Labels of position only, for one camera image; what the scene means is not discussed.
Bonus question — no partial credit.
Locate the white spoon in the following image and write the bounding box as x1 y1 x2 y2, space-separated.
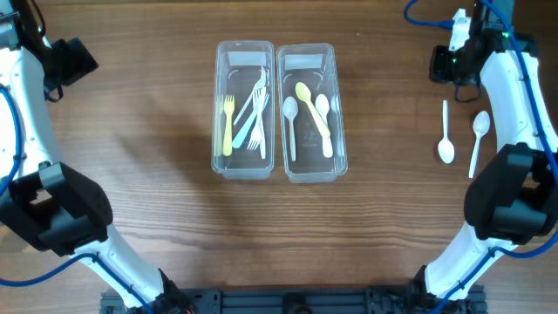
468 111 491 179
282 96 298 161
316 94 333 158

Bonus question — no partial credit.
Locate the white spoon bowl down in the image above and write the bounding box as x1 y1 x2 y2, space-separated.
438 100 455 164

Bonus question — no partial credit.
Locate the yellow plastic spoon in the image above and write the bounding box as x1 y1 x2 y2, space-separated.
296 82 330 138

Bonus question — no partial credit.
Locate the yellow plastic fork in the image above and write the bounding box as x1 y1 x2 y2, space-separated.
222 95 235 156

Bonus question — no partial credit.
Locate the translucent white plastic fork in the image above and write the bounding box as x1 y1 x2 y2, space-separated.
247 88 266 150

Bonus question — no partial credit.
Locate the light blue plastic fork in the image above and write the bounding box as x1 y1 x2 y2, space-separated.
232 92 269 150

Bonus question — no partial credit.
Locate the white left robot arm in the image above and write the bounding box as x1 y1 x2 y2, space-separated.
1 0 196 313

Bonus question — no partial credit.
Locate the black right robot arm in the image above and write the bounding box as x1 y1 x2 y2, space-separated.
405 1 557 313

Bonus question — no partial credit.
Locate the right clear plastic container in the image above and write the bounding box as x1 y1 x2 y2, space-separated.
277 43 348 183

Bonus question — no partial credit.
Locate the clear plastic container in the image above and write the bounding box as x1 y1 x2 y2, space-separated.
277 43 348 183
211 40 276 180

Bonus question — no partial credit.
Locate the left clear plastic container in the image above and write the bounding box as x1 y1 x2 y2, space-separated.
211 40 276 180

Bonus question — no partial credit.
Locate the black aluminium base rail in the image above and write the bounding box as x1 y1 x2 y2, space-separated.
99 285 487 314

